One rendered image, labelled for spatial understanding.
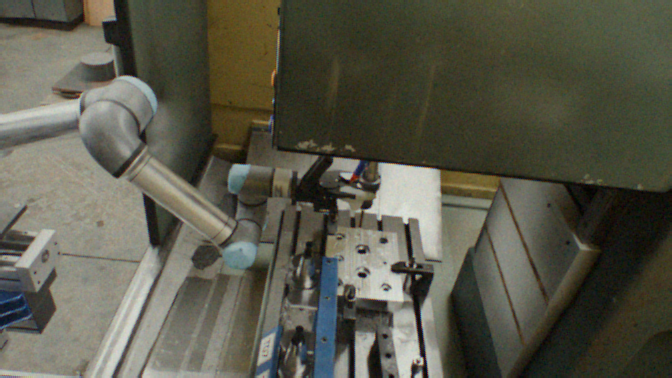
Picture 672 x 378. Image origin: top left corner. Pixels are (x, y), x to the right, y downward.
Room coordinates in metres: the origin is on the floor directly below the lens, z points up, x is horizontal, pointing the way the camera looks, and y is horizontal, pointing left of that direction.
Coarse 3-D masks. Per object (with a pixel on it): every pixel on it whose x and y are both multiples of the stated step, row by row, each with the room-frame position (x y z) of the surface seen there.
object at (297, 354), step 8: (296, 344) 0.53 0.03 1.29; (304, 344) 0.54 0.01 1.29; (288, 352) 0.54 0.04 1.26; (296, 352) 0.53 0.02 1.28; (304, 352) 0.54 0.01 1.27; (288, 360) 0.53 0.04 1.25; (296, 360) 0.53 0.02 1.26; (304, 360) 0.53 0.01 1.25; (288, 368) 0.52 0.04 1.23; (296, 368) 0.52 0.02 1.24; (304, 368) 0.53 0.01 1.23
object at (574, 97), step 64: (320, 0) 0.65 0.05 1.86; (384, 0) 0.66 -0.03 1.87; (448, 0) 0.66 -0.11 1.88; (512, 0) 0.67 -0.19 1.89; (576, 0) 0.67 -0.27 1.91; (640, 0) 0.68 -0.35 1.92; (320, 64) 0.65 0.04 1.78; (384, 64) 0.66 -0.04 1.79; (448, 64) 0.66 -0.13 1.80; (512, 64) 0.67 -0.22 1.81; (576, 64) 0.67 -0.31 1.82; (640, 64) 0.68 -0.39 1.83; (320, 128) 0.66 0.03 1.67; (384, 128) 0.66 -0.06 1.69; (448, 128) 0.67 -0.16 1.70; (512, 128) 0.67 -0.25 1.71; (576, 128) 0.68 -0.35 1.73; (640, 128) 0.68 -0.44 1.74; (640, 192) 0.69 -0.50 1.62
